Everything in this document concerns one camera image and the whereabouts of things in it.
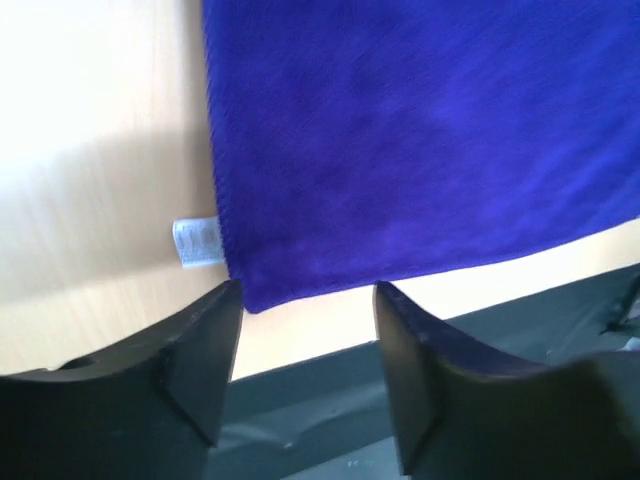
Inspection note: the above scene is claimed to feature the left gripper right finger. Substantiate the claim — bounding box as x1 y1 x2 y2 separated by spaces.
374 282 639 479

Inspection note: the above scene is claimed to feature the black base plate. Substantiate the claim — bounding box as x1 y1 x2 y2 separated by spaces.
205 266 639 479

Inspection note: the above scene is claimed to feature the purple towel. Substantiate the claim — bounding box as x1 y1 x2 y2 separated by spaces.
201 1 639 313

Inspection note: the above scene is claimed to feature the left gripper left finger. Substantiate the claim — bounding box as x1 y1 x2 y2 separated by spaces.
1 281 244 479

